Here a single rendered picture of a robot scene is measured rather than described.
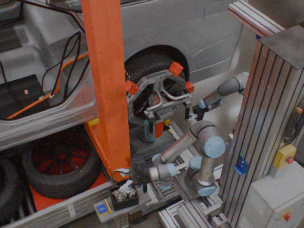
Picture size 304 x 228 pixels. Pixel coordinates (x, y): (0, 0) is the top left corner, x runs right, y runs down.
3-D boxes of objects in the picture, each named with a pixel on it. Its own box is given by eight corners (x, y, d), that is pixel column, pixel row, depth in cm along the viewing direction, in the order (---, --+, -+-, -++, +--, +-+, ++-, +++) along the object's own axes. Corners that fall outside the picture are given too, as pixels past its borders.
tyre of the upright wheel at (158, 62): (143, 115, 359) (185, 63, 339) (154, 131, 345) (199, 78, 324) (92, 98, 312) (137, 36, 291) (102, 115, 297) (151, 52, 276)
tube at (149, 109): (156, 90, 296) (156, 80, 289) (167, 105, 284) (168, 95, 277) (137, 97, 291) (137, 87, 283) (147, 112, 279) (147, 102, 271)
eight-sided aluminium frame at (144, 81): (179, 109, 338) (183, 62, 299) (183, 114, 334) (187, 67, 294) (127, 129, 320) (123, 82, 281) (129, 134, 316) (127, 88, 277)
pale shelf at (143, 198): (142, 184, 299) (142, 182, 297) (151, 201, 289) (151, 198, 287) (93, 206, 286) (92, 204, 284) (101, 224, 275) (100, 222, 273)
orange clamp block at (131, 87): (135, 83, 289) (128, 79, 283) (139, 89, 285) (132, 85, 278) (129, 90, 291) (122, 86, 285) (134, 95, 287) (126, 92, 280)
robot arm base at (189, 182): (210, 184, 253) (211, 176, 246) (192, 193, 248) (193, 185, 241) (197, 168, 262) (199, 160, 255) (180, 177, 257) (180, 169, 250)
